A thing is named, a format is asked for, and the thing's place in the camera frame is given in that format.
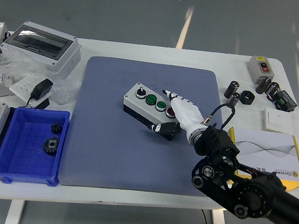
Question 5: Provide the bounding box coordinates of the grey four-button control box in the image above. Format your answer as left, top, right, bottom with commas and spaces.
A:
118, 81, 186, 142

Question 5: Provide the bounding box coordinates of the white wall switch plate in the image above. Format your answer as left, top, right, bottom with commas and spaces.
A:
261, 107, 295, 135

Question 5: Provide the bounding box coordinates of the yellow and white cardboard box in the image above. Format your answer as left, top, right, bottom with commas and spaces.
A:
220, 125, 299, 194

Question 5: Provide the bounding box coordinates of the black module with green terminal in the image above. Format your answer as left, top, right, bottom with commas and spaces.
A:
271, 89, 299, 113

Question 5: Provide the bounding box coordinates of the blue plastic bin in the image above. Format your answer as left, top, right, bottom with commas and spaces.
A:
0, 101, 72, 191

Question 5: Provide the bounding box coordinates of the small black bevel gear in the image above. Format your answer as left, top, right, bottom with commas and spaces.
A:
50, 121, 64, 135

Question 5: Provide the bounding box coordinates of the small black plug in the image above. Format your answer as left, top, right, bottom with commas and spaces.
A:
37, 97, 51, 111

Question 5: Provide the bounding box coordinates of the black cylindrical capacitor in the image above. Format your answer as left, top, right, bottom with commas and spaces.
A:
225, 91, 241, 110
223, 79, 240, 100
255, 77, 272, 96
264, 81, 280, 102

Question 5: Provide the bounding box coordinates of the clear plastic bag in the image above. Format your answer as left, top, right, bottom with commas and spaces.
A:
0, 49, 84, 108

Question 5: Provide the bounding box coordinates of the large black bevel gear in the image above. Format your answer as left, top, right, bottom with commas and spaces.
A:
41, 135, 61, 158

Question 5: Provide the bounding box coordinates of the grey red-black push-button switch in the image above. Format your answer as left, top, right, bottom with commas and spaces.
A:
244, 54, 277, 88

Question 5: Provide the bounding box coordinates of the grey enclosure with clear lid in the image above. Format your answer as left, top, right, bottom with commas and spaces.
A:
0, 17, 86, 80

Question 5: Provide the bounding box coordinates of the grey-blue table mat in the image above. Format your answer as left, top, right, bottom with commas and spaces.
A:
58, 51, 232, 207

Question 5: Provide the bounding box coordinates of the black hex nut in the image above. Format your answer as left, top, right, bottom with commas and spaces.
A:
239, 89, 257, 106

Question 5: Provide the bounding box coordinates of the black power adapter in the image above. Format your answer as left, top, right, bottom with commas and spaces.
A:
24, 76, 54, 110

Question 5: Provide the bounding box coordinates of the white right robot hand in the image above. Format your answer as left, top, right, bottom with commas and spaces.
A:
148, 87, 211, 142

